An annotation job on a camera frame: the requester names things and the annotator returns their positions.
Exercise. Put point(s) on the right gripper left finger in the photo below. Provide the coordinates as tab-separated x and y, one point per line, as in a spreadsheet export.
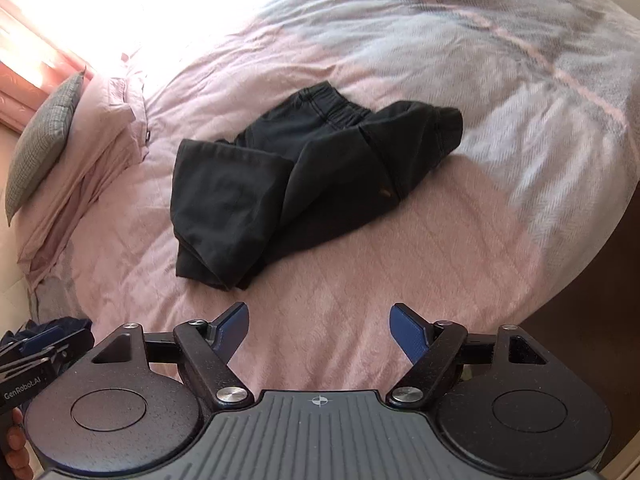
205	351

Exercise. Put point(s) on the grey checked pillow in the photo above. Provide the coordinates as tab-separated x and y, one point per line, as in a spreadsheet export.
41	144

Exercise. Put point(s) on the black trousers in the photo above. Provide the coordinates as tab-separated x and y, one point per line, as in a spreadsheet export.
312	169

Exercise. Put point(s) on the person's left hand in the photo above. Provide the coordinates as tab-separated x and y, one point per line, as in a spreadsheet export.
18	457

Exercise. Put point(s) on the fingertip of the blue left gripper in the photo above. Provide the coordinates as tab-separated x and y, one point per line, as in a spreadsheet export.
31	338

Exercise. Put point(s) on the pink curtain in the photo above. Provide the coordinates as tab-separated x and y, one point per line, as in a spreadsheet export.
32	67

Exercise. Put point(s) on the pink pillow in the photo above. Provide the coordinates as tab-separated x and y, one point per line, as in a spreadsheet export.
107	136

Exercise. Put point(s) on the pink and grey quilt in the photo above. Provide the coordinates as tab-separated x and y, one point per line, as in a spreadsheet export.
468	158

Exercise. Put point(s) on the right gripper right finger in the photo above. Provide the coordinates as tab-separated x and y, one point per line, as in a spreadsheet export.
432	349

